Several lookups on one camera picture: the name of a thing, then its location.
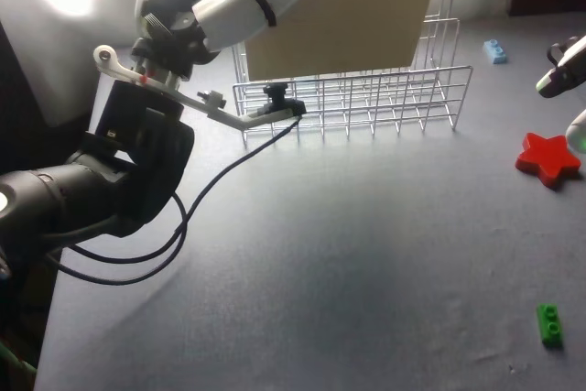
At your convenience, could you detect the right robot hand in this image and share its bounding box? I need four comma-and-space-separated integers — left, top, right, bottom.
535, 35, 586, 154

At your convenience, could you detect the beige book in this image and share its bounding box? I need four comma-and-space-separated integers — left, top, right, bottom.
233, 0, 445, 81

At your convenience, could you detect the blue toy brick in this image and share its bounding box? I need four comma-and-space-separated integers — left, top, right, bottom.
483, 38, 509, 66

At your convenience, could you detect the red star block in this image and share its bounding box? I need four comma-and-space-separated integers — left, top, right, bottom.
515, 132, 581, 190

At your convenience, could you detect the green toy brick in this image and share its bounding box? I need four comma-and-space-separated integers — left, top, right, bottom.
536, 302, 565, 349

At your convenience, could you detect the grey tablecloth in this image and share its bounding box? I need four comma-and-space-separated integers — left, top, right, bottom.
34, 10, 586, 391

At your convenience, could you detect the silver wire dish rack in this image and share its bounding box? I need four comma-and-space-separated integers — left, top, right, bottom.
232, 0, 474, 147

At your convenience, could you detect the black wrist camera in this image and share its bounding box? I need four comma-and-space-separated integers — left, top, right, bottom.
256, 81, 307, 118

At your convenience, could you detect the black camera cable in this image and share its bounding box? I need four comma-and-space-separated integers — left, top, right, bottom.
57, 116, 303, 285

